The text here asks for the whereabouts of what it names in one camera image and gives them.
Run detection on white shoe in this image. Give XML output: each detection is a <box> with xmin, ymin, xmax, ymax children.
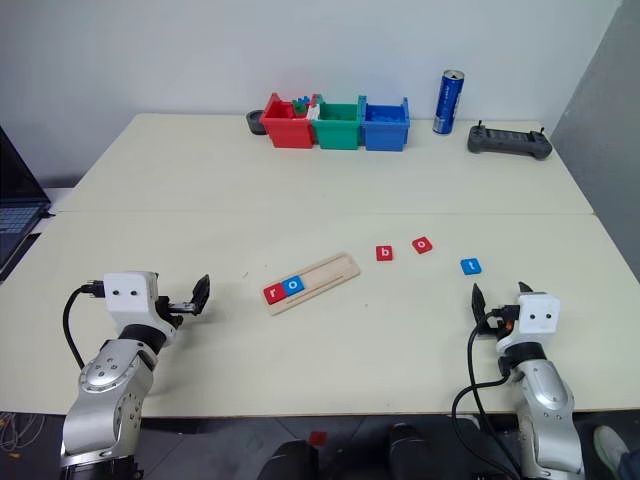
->
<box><xmin>593</xmin><ymin>424</ymin><xmax>632</xmax><ymax>477</ymax></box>

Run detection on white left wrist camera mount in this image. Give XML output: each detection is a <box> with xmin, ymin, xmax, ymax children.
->
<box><xmin>101</xmin><ymin>271</ymin><xmax>177</xmax><ymax>347</ymax></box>

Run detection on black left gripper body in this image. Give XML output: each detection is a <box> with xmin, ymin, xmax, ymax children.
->
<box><xmin>155</xmin><ymin>294</ymin><xmax>197</xmax><ymax>329</ymax></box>

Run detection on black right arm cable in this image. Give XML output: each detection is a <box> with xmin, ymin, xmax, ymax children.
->
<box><xmin>450</xmin><ymin>303</ymin><xmax>524</xmax><ymax>480</ymax></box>

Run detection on open laptop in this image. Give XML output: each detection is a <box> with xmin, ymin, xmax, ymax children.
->
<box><xmin>0</xmin><ymin>124</ymin><xmax>54</xmax><ymax>282</ymax></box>

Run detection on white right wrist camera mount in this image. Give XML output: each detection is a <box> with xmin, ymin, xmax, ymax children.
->
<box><xmin>494</xmin><ymin>291</ymin><xmax>562</xmax><ymax>352</ymax></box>

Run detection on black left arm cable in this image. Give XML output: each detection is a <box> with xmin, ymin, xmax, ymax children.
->
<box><xmin>62</xmin><ymin>278</ymin><xmax>106</xmax><ymax>372</ymax></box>

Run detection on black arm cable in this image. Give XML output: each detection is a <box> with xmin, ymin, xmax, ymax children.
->
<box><xmin>62</xmin><ymin>278</ymin><xmax>106</xmax><ymax>372</ymax></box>
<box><xmin>450</xmin><ymin>303</ymin><xmax>524</xmax><ymax>480</ymax></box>

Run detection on wooden letter tray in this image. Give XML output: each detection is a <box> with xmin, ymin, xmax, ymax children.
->
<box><xmin>262</xmin><ymin>251</ymin><xmax>362</xmax><ymax>318</ymax></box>

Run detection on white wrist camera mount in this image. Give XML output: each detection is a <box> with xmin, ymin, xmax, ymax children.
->
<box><xmin>494</xmin><ymin>291</ymin><xmax>562</xmax><ymax>352</ymax></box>
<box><xmin>101</xmin><ymin>271</ymin><xmax>177</xmax><ymax>347</ymax></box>

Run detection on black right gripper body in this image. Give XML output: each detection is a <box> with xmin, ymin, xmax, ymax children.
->
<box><xmin>482</xmin><ymin>303</ymin><xmax>522</xmax><ymax>341</ymax></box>

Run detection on green plastic bin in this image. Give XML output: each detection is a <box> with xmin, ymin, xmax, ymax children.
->
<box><xmin>311</xmin><ymin>94</ymin><xmax>363</xmax><ymax>151</ymax></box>

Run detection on dark grey handheld controller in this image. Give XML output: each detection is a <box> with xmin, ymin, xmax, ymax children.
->
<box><xmin>466</xmin><ymin>119</ymin><xmax>554</xmax><ymax>162</ymax></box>

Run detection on dark rounded shape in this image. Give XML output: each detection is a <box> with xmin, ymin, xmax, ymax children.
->
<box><xmin>386</xmin><ymin>421</ymin><xmax>432</xmax><ymax>480</ymax></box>
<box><xmin>256</xmin><ymin>438</ymin><xmax>321</xmax><ymax>480</ymax></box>

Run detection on red plastic bin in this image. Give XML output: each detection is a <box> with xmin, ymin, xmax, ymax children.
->
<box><xmin>260</xmin><ymin>91</ymin><xmax>317</xmax><ymax>150</ymax></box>

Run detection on black round dish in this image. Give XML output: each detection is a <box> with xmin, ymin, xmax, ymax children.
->
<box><xmin>245</xmin><ymin>109</ymin><xmax>269</xmax><ymax>137</ymax></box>

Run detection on grey partition panel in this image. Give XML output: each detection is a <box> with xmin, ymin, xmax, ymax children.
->
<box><xmin>548</xmin><ymin>0</ymin><xmax>640</xmax><ymax>282</ymax></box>

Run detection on blue plastic bin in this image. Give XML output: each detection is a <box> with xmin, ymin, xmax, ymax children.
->
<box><xmin>358</xmin><ymin>95</ymin><xmax>413</xmax><ymax>153</ymax></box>

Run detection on tangled floor cables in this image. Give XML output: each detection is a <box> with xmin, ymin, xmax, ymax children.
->
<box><xmin>0</xmin><ymin>411</ymin><xmax>47</xmax><ymax>457</ymax></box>

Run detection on blue drink can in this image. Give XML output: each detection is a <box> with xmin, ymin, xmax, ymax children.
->
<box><xmin>431</xmin><ymin>68</ymin><xmax>467</xmax><ymax>137</ymax></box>

